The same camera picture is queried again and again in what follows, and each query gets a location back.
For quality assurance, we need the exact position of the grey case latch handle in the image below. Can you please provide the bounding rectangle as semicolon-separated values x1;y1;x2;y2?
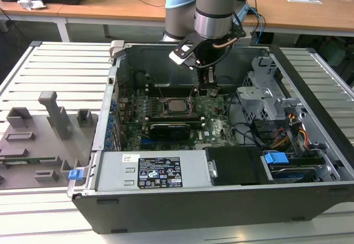
109;40;127;59

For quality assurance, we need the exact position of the CPU socket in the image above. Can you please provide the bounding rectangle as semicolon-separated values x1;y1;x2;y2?
162;96;199;117

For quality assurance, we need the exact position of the black open PC case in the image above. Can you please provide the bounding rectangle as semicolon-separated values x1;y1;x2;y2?
67;40;354;235

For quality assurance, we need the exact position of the wooden desk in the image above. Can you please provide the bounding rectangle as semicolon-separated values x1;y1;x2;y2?
0;0;70;43
58;0;354;39

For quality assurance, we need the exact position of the coloured wire bundle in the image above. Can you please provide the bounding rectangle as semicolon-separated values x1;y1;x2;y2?
272;111;309;150

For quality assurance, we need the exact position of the black plastic shroud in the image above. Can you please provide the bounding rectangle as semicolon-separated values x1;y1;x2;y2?
206;146;274;186

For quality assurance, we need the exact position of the green motherboard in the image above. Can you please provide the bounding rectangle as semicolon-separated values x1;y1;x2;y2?
117;87;241;152

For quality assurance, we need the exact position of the metal socket cover frame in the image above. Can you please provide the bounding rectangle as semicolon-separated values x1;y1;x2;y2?
188;85;200;115

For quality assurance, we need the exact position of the green RAM stick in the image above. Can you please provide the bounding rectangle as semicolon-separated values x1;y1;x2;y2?
0;157;58;164

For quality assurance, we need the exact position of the blue plastic latch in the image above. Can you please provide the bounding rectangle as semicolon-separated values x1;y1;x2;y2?
68;169;84;181

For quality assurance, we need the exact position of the silver power supply with label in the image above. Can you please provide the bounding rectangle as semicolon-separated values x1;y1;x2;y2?
95;151;212;192

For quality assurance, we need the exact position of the grey parts rack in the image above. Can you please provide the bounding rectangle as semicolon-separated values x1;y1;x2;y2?
0;90;100;191

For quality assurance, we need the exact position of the silver square CPU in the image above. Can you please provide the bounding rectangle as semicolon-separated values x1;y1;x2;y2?
168;98;187;113

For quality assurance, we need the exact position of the blue cable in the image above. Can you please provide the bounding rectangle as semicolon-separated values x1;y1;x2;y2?
247;4;267;45

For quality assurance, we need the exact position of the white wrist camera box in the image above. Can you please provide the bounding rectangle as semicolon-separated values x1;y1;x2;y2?
169;32;200;69

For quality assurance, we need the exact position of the hard disk in blue carrier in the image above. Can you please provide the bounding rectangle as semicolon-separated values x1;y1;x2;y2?
262;150;324;184

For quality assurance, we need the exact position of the crumpled white paper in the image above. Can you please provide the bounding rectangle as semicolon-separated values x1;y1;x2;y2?
17;0;47;11

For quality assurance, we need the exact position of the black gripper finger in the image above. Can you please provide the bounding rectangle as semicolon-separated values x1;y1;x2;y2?
197;64;218;90

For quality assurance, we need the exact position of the black graphics card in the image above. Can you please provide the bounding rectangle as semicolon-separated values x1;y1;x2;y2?
149;121;191;141

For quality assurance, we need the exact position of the silver metal drive cage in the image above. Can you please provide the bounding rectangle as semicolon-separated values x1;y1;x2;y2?
236;55;305;123

